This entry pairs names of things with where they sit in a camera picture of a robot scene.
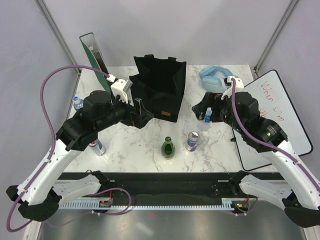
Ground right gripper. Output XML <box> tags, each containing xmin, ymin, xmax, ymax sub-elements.
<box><xmin>191</xmin><ymin>91</ymin><xmax>246</xmax><ymax>135</ymax></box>

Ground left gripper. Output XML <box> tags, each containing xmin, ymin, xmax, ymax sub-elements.
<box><xmin>96</xmin><ymin>91</ymin><xmax>154</xmax><ymax>132</ymax></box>

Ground blue label water bottle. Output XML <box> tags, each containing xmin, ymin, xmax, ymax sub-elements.
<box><xmin>198</xmin><ymin>107</ymin><xmax>213</xmax><ymax>132</ymax></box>

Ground Red Bull can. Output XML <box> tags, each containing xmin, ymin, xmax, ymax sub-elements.
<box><xmin>186</xmin><ymin>131</ymin><xmax>199</xmax><ymax>152</ymax></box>
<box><xmin>88</xmin><ymin>139</ymin><xmax>106</xmax><ymax>156</ymax></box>

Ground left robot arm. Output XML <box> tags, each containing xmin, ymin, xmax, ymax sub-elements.
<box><xmin>6</xmin><ymin>90</ymin><xmax>154</xmax><ymax>222</ymax></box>

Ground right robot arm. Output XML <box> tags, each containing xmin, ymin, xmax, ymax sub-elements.
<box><xmin>192</xmin><ymin>91</ymin><xmax>320</xmax><ymax>228</ymax></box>

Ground black canvas bag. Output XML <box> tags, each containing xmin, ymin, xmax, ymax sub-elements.
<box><xmin>129</xmin><ymin>54</ymin><xmax>187</xmax><ymax>123</ymax></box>

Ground light blue headphones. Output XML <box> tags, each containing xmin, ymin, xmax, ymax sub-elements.
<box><xmin>199</xmin><ymin>65</ymin><xmax>233</xmax><ymax>93</ymax></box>

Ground green glass bottle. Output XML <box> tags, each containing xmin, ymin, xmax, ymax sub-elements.
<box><xmin>161</xmin><ymin>136</ymin><xmax>176</xmax><ymax>160</ymax></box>

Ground whiteboard with red writing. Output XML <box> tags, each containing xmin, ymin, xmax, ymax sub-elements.
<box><xmin>233</xmin><ymin>70</ymin><xmax>313</xmax><ymax>172</ymax></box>

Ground water bottle on table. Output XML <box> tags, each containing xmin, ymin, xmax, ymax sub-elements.
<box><xmin>72</xmin><ymin>96</ymin><xmax>84</xmax><ymax>112</ymax></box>

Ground green file holder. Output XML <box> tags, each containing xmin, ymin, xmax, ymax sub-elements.
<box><xmin>79</xmin><ymin>32</ymin><xmax>111</xmax><ymax>94</ymax></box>

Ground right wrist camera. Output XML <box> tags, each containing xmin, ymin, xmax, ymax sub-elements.
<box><xmin>221</xmin><ymin>76</ymin><xmax>244</xmax><ymax>100</ymax></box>

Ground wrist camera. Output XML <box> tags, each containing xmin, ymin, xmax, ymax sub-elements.
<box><xmin>221</xmin><ymin>76</ymin><xmax>244</xmax><ymax>100</ymax></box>
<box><xmin>106</xmin><ymin>74</ymin><xmax>133</xmax><ymax>104</ymax></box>

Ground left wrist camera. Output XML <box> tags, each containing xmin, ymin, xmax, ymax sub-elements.
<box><xmin>106</xmin><ymin>74</ymin><xmax>133</xmax><ymax>104</ymax></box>

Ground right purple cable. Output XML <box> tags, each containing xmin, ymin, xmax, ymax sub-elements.
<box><xmin>231</xmin><ymin>77</ymin><xmax>320</xmax><ymax>193</ymax></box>

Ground purple cable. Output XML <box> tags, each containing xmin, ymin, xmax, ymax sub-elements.
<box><xmin>231</xmin><ymin>77</ymin><xmax>320</xmax><ymax>193</ymax></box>
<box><xmin>6</xmin><ymin>64</ymin><xmax>111</xmax><ymax>232</ymax></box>

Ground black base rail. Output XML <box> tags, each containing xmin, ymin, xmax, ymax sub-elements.
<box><xmin>58</xmin><ymin>171</ymin><xmax>288</xmax><ymax>207</ymax></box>

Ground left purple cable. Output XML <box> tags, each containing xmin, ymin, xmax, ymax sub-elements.
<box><xmin>6</xmin><ymin>64</ymin><xmax>111</xmax><ymax>232</ymax></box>

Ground white cable duct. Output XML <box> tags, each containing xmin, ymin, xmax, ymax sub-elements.
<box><xmin>58</xmin><ymin>197</ymin><xmax>258</xmax><ymax>211</ymax></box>

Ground right aluminium frame post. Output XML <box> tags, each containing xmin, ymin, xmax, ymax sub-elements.
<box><xmin>251</xmin><ymin>0</ymin><xmax>300</xmax><ymax>76</ymax></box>

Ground aluminium frame post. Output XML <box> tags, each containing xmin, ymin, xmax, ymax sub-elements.
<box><xmin>34</xmin><ymin>0</ymin><xmax>77</xmax><ymax>65</ymax></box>
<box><xmin>251</xmin><ymin>0</ymin><xmax>300</xmax><ymax>76</ymax></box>

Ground left aluminium frame post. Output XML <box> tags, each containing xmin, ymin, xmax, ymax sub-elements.
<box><xmin>34</xmin><ymin>0</ymin><xmax>77</xmax><ymax>65</ymax></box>

